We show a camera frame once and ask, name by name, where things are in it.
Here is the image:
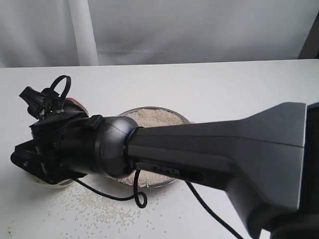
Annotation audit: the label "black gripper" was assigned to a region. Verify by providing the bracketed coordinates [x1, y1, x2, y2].
[10, 104, 100, 185]

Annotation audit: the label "white ceramic bowl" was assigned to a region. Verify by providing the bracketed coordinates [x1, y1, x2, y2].
[24, 172, 74, 189]

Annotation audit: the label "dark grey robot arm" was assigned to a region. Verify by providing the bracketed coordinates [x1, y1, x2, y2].
[10, 103, 319, 239]

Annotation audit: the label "black cable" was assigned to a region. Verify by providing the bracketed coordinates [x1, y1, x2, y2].
[19, 75, 245, 239]

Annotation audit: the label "rice heap on plate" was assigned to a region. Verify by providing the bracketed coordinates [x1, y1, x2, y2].
[118, 109, 187, 187]

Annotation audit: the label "spilled rice grains on table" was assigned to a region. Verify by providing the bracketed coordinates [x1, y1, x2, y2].
[41, 184, 183, 239]

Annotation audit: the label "white backdrop curtain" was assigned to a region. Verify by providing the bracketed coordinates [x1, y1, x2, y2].
[0, 0, 319, 67]

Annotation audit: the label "brown wooden cup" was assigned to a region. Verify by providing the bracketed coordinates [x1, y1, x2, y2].
[66, 98, 88, 114]

